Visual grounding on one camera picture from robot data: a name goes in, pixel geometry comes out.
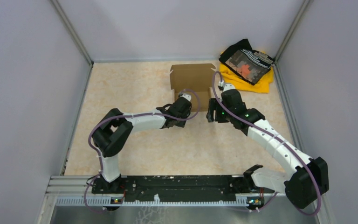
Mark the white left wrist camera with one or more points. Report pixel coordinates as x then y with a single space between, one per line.
186 96

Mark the yellow folded cloth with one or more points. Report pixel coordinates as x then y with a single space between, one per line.
261 87

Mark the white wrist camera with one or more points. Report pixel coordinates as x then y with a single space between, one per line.
223 86
186 96

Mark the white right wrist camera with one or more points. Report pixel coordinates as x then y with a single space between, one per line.
223 86

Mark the black printed folded shirt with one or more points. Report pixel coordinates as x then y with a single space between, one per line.
245 62

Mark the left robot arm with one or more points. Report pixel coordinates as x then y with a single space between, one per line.
109 136

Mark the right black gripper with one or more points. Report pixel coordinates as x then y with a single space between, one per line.
214 105

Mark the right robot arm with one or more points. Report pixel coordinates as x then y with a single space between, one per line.
303 178

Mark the brown cardboard box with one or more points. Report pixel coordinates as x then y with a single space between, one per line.
197 77

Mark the aluminium front rail frame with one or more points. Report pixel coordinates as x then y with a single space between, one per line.
79 189

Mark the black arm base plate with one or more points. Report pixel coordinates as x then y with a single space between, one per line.
176 188

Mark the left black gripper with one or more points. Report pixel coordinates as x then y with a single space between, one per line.
181 123

